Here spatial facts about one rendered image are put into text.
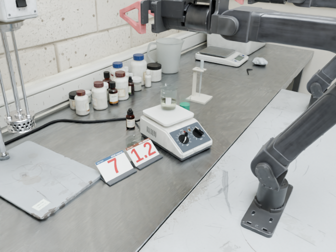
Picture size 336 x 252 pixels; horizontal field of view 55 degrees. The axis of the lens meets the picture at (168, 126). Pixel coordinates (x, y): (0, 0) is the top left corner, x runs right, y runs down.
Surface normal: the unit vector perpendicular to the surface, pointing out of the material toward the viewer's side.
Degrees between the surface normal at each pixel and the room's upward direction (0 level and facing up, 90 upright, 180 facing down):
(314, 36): 93
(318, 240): 0
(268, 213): 0
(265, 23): 87
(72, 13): 90
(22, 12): 90
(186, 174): 0
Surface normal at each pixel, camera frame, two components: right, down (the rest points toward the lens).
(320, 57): -0.53, 0.39
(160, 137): -0.76, 0.29
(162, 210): 0.03, -0.88
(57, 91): 0.85, 0.27
